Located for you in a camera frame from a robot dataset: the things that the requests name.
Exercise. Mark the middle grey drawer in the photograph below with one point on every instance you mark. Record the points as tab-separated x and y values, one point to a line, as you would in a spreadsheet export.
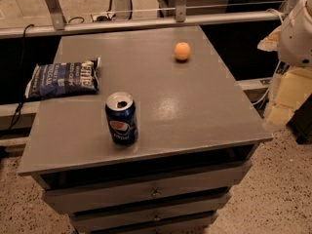
198	203

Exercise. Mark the grey drawer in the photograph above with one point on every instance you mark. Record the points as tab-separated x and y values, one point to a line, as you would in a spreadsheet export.
162	226
103	195
198	203

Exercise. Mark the blue kettle chips bag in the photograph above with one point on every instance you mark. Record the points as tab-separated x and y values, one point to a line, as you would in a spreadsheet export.
63	79

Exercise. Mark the top grey drawer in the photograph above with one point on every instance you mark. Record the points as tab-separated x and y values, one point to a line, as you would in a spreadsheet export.
103	195

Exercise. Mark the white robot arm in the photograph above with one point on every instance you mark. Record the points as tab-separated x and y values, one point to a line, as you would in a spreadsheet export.
292	41

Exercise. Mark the blue pepsi can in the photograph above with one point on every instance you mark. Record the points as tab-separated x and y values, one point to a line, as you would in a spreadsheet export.
120	109

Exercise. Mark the grey metal railing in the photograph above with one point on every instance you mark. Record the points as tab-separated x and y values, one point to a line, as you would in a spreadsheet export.
66	17

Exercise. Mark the white power strip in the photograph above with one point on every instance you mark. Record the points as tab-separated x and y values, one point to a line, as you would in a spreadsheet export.
102	17

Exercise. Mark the bottom grey drawer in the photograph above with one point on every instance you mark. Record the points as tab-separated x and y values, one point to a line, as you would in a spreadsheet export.
162	226

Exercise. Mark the grey drawer cabinet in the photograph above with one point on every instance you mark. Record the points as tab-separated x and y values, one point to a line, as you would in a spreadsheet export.
189	114

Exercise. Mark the orange fruit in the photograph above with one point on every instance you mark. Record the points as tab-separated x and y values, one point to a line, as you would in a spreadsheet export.
182	51

